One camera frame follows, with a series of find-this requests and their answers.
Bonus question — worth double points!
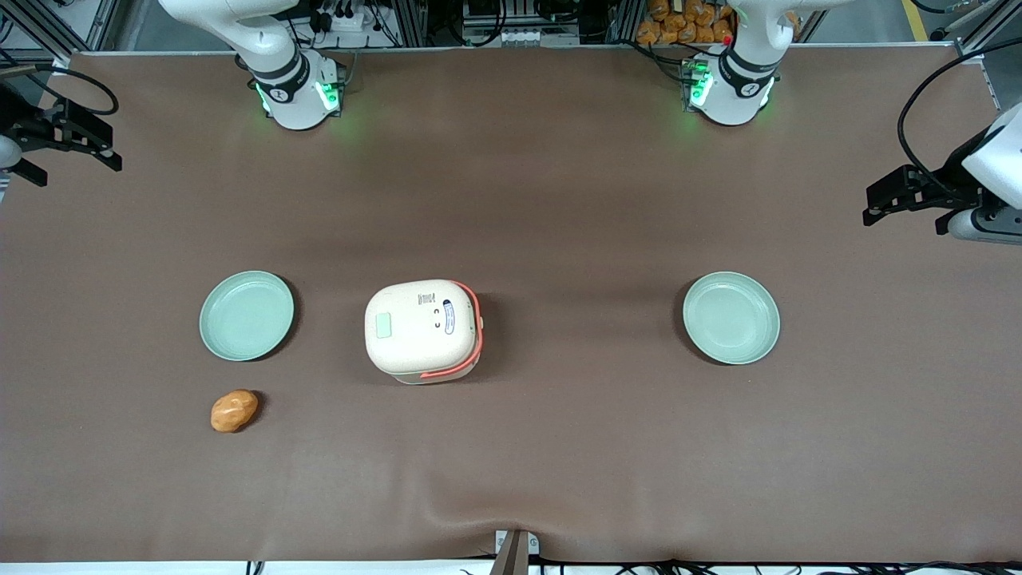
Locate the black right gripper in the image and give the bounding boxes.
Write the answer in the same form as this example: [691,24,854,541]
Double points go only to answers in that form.
[0,80,124,188]

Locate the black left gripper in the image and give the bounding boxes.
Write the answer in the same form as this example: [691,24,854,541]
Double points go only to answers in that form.
[862,128,992,237]

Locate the cream rice cooker pink trim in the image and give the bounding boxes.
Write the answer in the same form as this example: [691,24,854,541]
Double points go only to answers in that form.
[364,279,485,387]

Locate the pale green round plate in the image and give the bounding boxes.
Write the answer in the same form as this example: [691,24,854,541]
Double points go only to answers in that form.
[682,272,782,367]
[199,271,295,363]

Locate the bag of orange bread rolls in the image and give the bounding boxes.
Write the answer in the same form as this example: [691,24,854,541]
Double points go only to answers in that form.
[636,0,736,47]

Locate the orange-brown bread roll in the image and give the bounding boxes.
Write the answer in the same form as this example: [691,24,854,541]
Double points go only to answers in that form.
[210,389,260,434]

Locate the white power strip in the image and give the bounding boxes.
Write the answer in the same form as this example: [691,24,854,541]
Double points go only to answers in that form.
[314,0,378,34]

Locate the brown table cover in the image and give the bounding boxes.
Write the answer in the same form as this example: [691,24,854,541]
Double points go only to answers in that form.
[0,46,1022,565]

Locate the black control electronics box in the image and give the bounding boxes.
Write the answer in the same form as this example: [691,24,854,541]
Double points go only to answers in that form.
[461,0,585,47]

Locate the metal table clamp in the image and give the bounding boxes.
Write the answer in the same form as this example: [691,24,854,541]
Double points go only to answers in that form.
[490,529,541,575]

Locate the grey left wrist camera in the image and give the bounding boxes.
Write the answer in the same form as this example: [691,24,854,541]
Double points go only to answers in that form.
[949,203,1022,246]

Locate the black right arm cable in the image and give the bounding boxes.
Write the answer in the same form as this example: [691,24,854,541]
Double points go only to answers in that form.
[0,62,120,117]

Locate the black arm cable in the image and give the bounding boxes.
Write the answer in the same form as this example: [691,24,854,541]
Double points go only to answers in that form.
[0,62,120,117]
[897,37,1022,204]

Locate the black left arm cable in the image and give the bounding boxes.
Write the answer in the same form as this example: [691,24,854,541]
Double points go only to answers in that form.
[897,37,1022,204]

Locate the aluminium frame profile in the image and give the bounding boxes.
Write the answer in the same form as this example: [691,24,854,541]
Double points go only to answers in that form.
[0,0,121,63]
[946,0,1022,58]

